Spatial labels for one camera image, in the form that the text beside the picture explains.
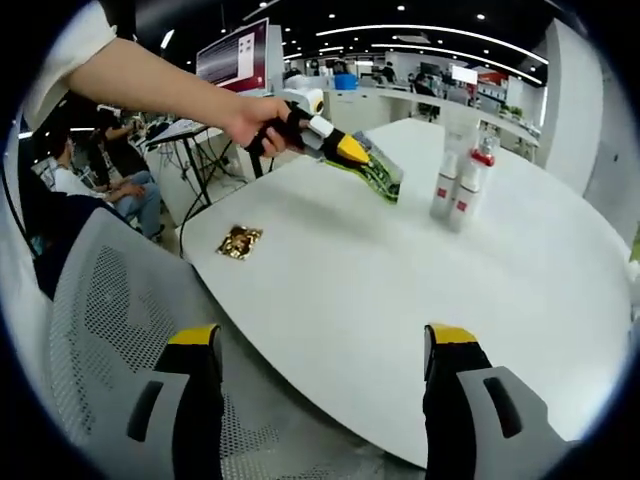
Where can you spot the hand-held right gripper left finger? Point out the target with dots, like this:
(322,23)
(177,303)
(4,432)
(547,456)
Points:
(200,370)

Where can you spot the large computer monitor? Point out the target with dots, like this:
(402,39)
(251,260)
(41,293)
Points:
(232,57)

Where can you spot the person's left hand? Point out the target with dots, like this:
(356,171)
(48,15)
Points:
(250,122)

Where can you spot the gold foil packet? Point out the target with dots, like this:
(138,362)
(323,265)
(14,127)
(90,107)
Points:
(240,243)

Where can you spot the long white counter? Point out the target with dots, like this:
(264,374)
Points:
(380,102)

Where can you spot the grey mesh office chair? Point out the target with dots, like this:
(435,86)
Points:
(125,310)

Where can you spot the white standing desk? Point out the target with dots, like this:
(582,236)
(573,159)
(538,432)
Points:
(175,132)

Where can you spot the small wall screen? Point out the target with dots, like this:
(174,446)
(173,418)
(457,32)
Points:
(463,74)

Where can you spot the green snack packet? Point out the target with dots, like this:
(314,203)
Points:
(385,177)

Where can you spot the red collar skincare bottle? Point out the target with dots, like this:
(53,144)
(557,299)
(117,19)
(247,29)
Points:
(485,152)

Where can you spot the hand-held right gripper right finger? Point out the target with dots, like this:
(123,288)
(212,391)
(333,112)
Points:
(455,365)

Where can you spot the blue storage bin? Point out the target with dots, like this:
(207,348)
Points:
(345,81)

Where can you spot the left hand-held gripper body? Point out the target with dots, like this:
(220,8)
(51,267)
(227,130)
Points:
(305,100)

